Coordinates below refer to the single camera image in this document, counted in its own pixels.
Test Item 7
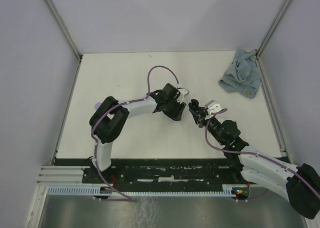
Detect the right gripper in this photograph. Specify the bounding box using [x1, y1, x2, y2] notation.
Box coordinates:
[188, 105, 225, 145]

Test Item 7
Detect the black earbud charging case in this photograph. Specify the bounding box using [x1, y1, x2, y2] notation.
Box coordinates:
[188, 99, 199, 110]

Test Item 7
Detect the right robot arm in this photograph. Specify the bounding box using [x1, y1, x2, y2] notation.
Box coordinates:
[188, 99, 320, 219]

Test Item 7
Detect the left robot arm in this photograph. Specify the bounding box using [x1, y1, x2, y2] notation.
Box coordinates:
[89, 83, 189, 183]

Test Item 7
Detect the blue denim cloth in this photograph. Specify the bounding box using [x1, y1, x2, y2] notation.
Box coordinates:
[218, 50, 261, 99]

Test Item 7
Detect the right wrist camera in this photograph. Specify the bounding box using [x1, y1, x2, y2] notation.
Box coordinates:
[205, 100, 222, 115]

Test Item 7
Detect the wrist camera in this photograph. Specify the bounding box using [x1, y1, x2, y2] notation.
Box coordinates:
[177, 87, 189, 103]
[205, 100, 222, 115]

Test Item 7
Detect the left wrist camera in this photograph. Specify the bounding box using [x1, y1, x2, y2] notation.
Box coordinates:
[177, 87, 189, 103]

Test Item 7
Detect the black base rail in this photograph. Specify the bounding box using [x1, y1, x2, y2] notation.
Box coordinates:
[82, 158, 248, 191]

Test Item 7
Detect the white cable duct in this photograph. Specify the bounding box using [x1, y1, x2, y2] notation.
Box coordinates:
[47, 185, 236, 198]

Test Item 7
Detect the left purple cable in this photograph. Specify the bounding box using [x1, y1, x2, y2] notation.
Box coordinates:
[91, 66, 181, 201]

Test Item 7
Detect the left aluminium frame post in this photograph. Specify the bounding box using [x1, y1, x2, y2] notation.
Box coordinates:
[44, 0, 82, 60]

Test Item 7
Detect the aluminium frame post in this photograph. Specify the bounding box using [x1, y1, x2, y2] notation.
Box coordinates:
[256, 0, 294, 58]
[44, 0, 82, 60]

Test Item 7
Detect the right aluminium frame post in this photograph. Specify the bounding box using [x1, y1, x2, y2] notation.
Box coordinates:
[256, 0, 294, 58]

